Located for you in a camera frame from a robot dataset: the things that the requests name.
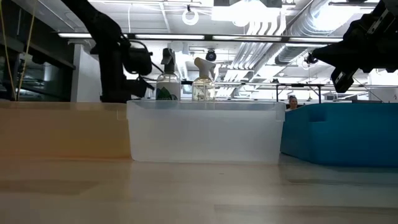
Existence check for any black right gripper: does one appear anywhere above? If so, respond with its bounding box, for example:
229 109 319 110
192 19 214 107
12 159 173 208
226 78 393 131
312 6 398 74

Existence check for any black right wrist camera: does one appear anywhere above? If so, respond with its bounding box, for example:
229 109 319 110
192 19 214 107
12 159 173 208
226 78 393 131
330 67 359 94

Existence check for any blue plastic basket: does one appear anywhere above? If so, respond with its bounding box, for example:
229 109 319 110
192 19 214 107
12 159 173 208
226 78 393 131
280 102 398 168

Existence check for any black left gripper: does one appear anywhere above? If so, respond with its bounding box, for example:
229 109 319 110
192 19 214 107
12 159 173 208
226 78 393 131
124 40 155 98

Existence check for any person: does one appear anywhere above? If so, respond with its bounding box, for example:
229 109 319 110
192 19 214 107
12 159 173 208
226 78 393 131
285 95 299 112

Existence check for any black ceiling spotlight cluster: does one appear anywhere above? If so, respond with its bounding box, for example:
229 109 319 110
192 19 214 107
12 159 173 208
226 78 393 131
303 51 320 66

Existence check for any white hanging ring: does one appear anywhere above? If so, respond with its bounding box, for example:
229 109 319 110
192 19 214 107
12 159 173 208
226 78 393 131
182 4 200 26

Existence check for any orange plastic basket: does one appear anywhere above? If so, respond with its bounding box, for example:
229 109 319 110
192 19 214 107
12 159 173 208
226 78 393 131
0 101 131 159

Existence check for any yellow cable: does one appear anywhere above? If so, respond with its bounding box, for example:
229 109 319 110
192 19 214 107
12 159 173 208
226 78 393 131
0 0 37 102

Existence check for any black framed background table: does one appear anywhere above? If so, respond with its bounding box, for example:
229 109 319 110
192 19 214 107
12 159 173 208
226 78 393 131
275 83 326 104

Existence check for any long ceiling light bar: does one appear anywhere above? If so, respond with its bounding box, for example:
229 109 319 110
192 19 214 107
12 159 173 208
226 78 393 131
57 30 343 44

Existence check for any clear plastic basket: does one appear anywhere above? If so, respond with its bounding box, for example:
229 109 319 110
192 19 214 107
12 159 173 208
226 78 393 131
126 99 286 165

